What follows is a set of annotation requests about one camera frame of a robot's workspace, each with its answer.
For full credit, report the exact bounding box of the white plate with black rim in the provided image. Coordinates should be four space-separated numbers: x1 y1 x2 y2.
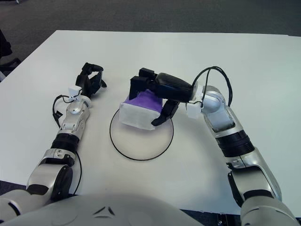
109 107 174 161

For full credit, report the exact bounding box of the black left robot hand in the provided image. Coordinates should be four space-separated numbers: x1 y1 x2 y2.
75 62 108 97

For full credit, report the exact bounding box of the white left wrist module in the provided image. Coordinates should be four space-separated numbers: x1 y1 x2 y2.
68 86 80 101

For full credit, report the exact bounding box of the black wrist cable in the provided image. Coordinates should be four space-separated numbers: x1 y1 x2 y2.
52 94 71 129
192 66 234 106

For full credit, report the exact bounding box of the silver robot torso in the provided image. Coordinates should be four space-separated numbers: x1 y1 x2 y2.
0 188 299 226

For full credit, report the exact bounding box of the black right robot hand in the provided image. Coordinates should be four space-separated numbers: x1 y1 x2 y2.
128 67 197 127

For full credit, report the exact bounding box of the black office chair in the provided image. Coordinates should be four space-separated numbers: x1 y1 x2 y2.
0 29 21 78

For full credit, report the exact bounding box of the purple tissue paper pack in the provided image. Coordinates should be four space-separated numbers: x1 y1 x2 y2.
119 89 165 130

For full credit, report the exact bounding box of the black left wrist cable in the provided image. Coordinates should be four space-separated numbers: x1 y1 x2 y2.
52 94 71 129

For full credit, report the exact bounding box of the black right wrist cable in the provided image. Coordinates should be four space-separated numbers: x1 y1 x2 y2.
192 66 234 106

